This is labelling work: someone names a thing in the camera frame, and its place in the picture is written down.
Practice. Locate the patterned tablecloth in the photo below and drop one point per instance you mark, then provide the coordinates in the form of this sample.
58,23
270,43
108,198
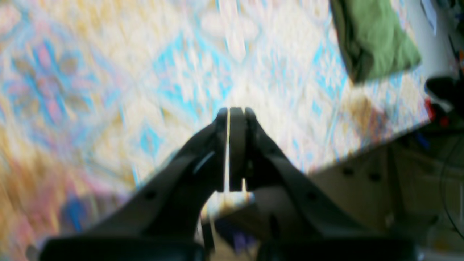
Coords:
97,94

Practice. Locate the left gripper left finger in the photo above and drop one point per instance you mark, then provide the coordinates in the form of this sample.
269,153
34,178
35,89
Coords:
159,222

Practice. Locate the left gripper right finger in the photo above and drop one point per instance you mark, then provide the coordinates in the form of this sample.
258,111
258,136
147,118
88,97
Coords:
304,223

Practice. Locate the green t-shirt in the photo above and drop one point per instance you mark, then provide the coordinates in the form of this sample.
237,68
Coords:
371,39

